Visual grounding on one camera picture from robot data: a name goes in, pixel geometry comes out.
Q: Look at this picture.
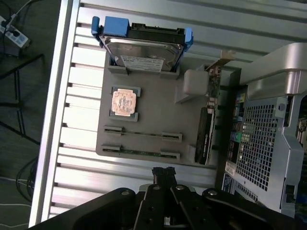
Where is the green RAM stick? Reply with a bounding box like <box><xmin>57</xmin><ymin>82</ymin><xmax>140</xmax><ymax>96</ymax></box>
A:
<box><xmin>102</xmin><ymin>147</ymin><xmax>181</xmax><ymax>160</ymax></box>
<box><xmin>104</xmin><ymin>127</ymin><xmax>181</xmax><ymax>140</ymax></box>

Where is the silver PC case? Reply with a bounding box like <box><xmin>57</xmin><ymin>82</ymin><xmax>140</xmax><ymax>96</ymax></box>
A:
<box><xmin>215</xmin><ymin>41</ymin><xmax>307</xmax><ymax>218</ymax></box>

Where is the black graphics card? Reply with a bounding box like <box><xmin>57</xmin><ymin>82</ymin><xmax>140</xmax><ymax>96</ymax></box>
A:
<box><xmin>194</xmin><ymin>49</ymin><xmax>236</xmax><ymax>166</ymax></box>

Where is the CPU chip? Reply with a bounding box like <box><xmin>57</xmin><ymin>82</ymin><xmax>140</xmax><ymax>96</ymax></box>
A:
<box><xmin>109</xmin><ymin>88</ymin><xmax>140</xmax><ymax>116</ymax></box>

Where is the grey parts rack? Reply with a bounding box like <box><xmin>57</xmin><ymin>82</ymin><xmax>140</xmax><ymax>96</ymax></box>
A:
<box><xmin>95</xmin><ymin>57</ymin><xmax>218</xmax><ymax>166</ymax></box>

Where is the white rounded block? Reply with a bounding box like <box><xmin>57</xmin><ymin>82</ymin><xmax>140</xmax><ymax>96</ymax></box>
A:
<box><xmin>183</xmin><ymin>69</ymin><xmax>210</xmax><ymax>95</ymax></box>

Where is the hard disk in blue caddy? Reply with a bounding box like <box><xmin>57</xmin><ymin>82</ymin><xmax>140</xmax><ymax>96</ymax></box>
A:
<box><xmin>91</xmin><ymin>15</ymin><xmax>194</xmax><ymax>73</ymax></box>

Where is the white power strip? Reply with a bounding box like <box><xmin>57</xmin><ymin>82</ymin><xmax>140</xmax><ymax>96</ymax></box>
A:
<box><xmin>0</xmin><ymin>15</ymin><xmax>32</xmax><ymax>48</ymax></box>

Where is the black floor cable bundle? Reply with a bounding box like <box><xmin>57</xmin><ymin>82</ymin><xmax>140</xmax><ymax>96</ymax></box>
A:
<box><xmin>0</xmin><ymin>157</ymin><xmax>38</xmax><ymax>207</ymax></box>

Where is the black metal frame stand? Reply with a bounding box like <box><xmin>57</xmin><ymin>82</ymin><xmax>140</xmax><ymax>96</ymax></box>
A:
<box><xmin>0</xmin><ymin>53</ymin><xmax>45</xmax><ymax>146</ymax></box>

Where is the white cable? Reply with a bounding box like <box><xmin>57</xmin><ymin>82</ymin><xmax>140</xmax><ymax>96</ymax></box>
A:
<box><xmin>8</xmin><ymin>0</ymin><xmax>33</xmax><ymax>22</ymax></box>

